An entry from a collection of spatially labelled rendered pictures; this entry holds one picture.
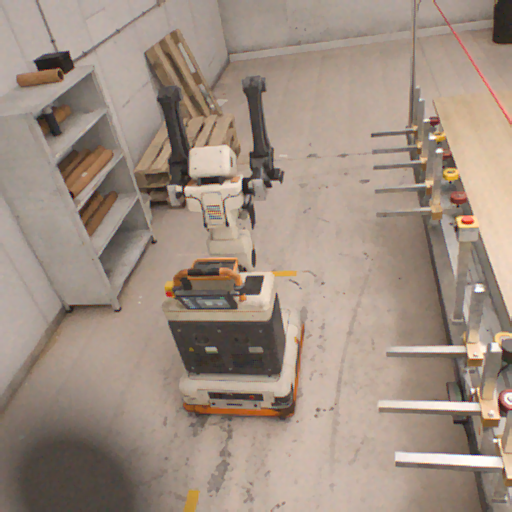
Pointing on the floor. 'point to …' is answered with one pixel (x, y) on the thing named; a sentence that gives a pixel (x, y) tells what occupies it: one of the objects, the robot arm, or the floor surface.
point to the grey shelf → (12, 178)
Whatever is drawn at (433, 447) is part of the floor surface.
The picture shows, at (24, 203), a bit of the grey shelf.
